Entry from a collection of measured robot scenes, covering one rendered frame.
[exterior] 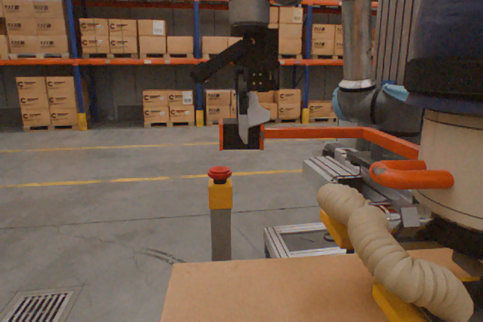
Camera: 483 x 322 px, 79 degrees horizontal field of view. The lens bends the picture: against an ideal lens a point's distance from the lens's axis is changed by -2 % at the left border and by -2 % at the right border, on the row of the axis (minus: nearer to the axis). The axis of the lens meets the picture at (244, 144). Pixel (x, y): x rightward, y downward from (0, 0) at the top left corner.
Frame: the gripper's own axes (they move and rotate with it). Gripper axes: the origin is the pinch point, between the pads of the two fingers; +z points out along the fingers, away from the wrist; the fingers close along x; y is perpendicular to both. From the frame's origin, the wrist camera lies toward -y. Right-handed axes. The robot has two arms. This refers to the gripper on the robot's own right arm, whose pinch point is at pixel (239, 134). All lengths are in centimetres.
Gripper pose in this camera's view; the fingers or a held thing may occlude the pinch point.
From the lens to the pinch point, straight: 59.6
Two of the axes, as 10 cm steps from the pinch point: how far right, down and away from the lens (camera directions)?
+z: 0.1, 9.7, 2.3
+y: 10.0, -0.3, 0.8
